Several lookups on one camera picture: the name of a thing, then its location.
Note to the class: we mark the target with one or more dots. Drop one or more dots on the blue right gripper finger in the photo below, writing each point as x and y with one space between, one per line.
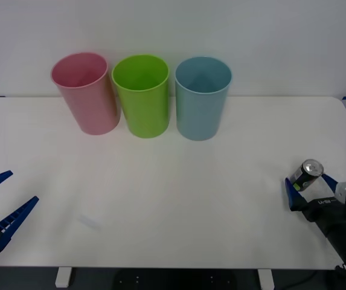
330 182
292 194

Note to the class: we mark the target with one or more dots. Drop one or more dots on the white table leg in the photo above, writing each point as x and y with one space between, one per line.
63 277
265 279

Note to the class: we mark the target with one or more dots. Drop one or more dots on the pink plastic waste bin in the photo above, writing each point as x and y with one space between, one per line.
91 105

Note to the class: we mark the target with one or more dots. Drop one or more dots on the pale blue plastic waste bin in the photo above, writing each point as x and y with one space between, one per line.
198 114

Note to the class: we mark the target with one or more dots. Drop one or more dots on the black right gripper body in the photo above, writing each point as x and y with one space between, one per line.
320 210

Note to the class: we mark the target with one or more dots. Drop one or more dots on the green plastic waste bin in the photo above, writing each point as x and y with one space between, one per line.
144 111

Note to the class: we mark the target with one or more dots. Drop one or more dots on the black drink can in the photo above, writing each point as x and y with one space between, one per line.
304 176

